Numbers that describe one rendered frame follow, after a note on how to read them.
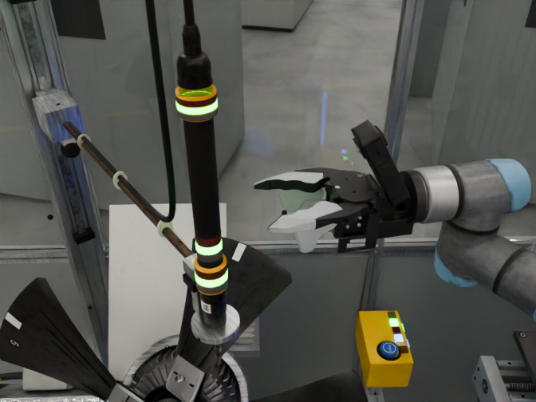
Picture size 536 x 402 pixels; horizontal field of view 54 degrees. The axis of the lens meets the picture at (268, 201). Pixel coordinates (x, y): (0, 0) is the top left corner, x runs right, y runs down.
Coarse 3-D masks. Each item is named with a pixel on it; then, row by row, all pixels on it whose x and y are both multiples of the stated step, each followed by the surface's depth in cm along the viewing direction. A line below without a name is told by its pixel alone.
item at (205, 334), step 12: (192, 264) 72; (192, 276) 72; (192, 288) 72; (192, 300) 76; (228, 312) 77; (192, 324) 75; (204, 324) 75; (228, 324) 75; (204, 336) 73; (216, 336) 73; (228, 336) 73
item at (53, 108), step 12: (36, 96) 112; (48, 96) 111; (60, 96) 111; (36, 108) 110; (48, 108) 106; (60, 108) 106; (72, 108) 108; (48, 120) 106; (60, 120) 107; (72, 120) 109; (48, 132) 109; (60, 132) 108; (84, 132) 112
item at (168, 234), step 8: (88, 152) 99; (96, 160) 96; (104, 168) 93; (112, 176) 91; (120, 184) 89; (128, 192) 87; (136, 200) 85; (144, 208) 83; (152, 216) 81; (168, 232) 78; (168, 240) 78; (176, 240) 77; (176, 248) 76; (184, 248) 75; (184, 256) 74
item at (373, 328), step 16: (368, 320) 127; (384, 320) 127; (368, 336) 123; (384, 336) 123; (368, 352) 119; (368, 368) 118; (384, 368) 117; (400, 368) 118; (368, 384) 121; (384, 384) 121; (400, 384) 121
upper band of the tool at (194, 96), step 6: (180, 90) 56; (186, 90) 57; (192, 90) 57; (204, 90) 57; (210, 90) 57; (180, 96) 54; (186, 96) 57; (192, 96) 57; (198, 96) 58; (204, 96) 54; (210, 96) 54; (186, 114) 54; (192, 114) 54; (198, 114) 54; (204, 114) 54; (204, 120) 55
